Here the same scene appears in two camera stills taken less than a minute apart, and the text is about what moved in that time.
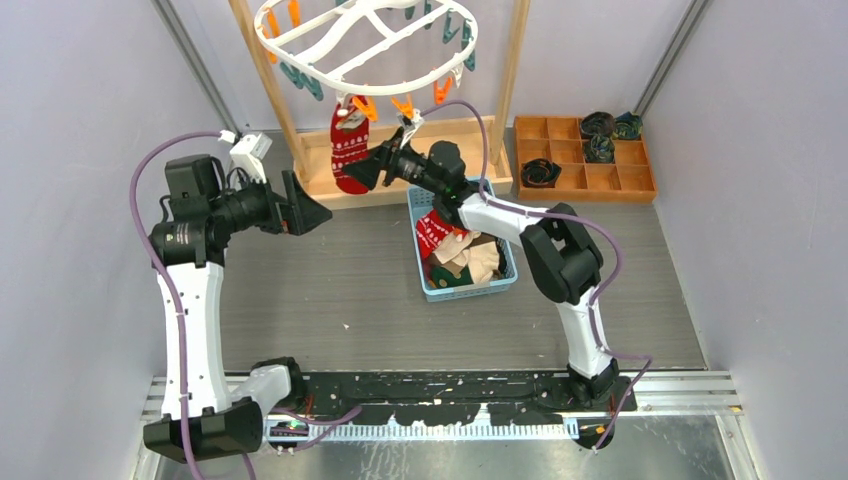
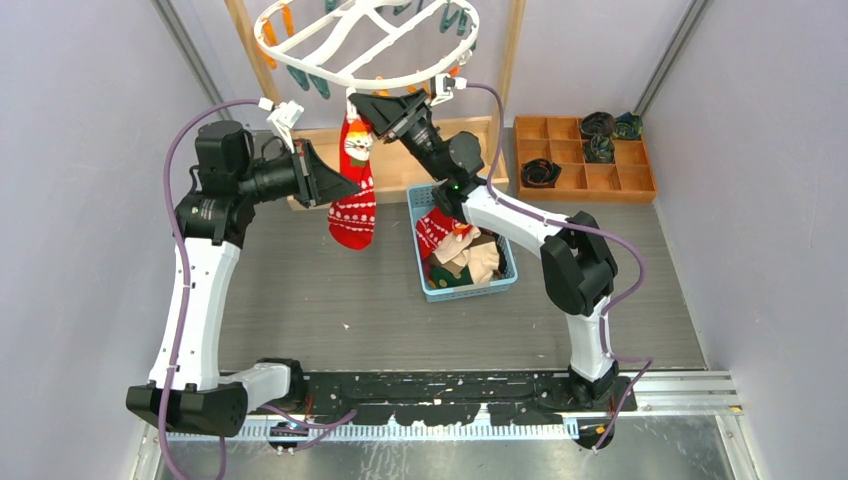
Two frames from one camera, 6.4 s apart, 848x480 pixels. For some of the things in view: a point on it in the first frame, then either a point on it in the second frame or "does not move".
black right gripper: [386, 157] → [393, 118]
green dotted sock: [444, 278] does not move
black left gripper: [295, 213] → [317, 183]
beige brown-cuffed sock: [483, 261] does not move
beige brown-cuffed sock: [453, 249] does not move
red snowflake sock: [431, 229] does not move
